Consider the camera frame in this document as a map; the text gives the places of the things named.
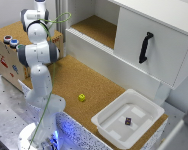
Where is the yellow block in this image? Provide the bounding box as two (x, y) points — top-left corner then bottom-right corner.
(77, 93), (87, 102)

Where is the purple block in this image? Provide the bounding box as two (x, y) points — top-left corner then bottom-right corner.
(124, 116), (133, 127)

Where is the white cabinet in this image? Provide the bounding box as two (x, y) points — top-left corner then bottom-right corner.
(64, 0), (188, 107)

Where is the white plastic box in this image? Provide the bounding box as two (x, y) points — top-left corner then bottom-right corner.
(90, 88), (166, 150)

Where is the white sliding door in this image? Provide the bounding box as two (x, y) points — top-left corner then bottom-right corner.
(113, 6), (188, 90)

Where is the green button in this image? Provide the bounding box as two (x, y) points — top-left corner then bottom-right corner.
(15, 44), (24, 52)

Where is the wooden drawer box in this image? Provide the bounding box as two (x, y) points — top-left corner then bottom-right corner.
(0, 21), (65, 92)

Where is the blue button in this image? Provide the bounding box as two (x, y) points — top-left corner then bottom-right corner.
(9, 38), (20, 49)

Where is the red button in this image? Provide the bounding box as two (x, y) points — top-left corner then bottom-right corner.
(3, 35), (13, 44)

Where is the black door handle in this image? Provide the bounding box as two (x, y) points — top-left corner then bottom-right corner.
(138, 31), (154, 65)

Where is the green cable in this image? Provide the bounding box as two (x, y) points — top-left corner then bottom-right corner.
(28, 12), (72, 150)

